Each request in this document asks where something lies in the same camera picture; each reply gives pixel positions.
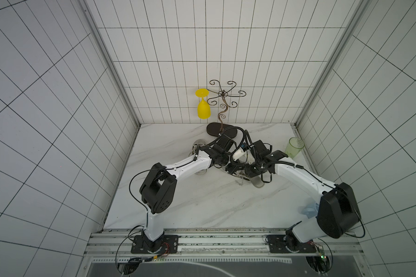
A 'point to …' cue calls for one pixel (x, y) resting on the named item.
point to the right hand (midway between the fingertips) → (247, 167)
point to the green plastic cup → (293, 146)
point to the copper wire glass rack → (225, 98)
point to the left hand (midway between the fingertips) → (239, 170)
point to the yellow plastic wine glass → (203, 108)
